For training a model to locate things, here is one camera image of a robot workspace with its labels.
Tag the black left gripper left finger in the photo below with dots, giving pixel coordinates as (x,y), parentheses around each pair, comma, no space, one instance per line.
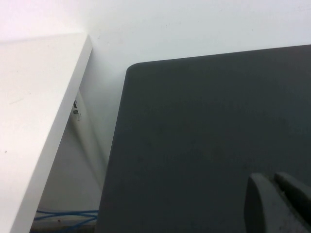
(264,208)

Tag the small grey metal bracket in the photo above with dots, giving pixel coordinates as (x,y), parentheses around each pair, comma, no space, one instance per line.
(76,111)

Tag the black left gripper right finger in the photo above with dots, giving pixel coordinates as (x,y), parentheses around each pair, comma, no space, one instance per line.
(298,201)

